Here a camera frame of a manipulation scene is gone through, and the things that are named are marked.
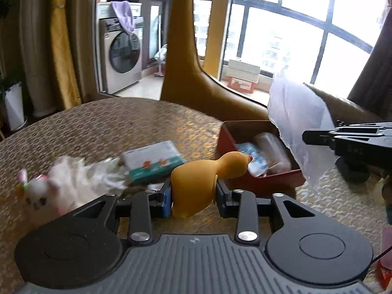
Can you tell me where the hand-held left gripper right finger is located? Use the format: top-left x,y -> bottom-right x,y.
216,182 -> 310,243

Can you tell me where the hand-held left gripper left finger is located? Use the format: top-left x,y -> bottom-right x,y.
73,182 -> 172,245

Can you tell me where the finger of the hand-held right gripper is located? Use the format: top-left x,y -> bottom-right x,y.
302,122 -> 392,157

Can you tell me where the yellow rubber duck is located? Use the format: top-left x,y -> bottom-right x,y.
170,151 -> 252,220

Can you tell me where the clear plastic bag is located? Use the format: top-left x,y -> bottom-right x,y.
267,70 -> 341,189

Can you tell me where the red square box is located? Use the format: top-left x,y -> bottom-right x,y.
216,120 -> 306,197

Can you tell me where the brown upholstered chair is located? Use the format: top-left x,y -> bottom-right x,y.
305,83 -> 385,123

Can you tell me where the green white tissue packet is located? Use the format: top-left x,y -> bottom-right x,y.
121,140 -> 186,186

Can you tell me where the clear plastic bottle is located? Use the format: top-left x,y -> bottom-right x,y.
254,132 -> 292,173

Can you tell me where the blue white packet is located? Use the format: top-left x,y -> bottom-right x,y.
237,142 -> 270,179

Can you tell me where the white crumpled cloth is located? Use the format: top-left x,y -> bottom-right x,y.
48,156 -> 130,209

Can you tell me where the dark brown curtain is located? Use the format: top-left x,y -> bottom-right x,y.
347,12 -> 392,115

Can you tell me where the red cardboard box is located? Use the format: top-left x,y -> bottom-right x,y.
226,76 -> 257,94

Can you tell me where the white cardboard box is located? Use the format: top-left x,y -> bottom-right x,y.
226,59 -> 261,83

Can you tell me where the red object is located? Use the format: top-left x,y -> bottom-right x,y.
376,259 -> 392,290

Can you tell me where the black framed window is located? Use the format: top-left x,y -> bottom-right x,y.
193,0 -> 387,90

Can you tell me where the white plush cat toy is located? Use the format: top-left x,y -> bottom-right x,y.
18,168 -> 63,221

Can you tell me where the white washing machine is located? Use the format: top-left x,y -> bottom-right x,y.
97,1 -> 144,95

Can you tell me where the white plant pot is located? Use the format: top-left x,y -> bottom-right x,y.
2,82 -> 25,132

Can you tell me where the yellow curtain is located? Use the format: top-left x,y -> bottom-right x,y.
50,0 -> 83,110

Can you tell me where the purple towel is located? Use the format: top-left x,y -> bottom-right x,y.
110,0 -> 136,35

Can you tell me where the tall standing air conditioner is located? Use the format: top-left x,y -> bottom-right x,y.
19,0 -> 59,119

